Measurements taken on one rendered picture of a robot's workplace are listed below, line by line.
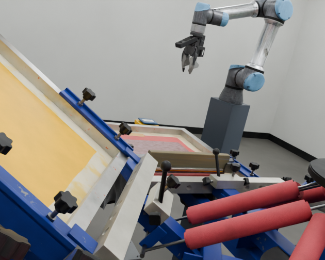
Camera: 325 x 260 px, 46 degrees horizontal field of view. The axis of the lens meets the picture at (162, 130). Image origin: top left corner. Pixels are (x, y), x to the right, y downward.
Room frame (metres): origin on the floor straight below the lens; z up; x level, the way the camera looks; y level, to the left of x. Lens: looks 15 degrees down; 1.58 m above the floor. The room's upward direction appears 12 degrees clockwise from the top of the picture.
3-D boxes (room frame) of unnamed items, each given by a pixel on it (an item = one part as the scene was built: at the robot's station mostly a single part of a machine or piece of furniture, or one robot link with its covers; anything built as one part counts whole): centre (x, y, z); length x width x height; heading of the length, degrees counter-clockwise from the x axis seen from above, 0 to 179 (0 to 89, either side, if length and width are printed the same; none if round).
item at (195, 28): (2.09, -0.07, 1.58); 0.08 x 0.08 x 0.05
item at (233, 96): (2.39, -0.38, 1.25); 0.15 x 0.15 x 0.10
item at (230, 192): (1.32, -0.30, 1.02); 0.17 x 0.06 x 0.05; 27
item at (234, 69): (2.38, -0.38, 1.37); 0.13 x 0.12 x 0.14; 26
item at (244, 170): (1.74, -0.40, 0.98); 0.30 x 0.05 x 0.07; 27
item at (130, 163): (1.48, 0.09, 0.98); 0.30 x 0.05 x 0.07; 27
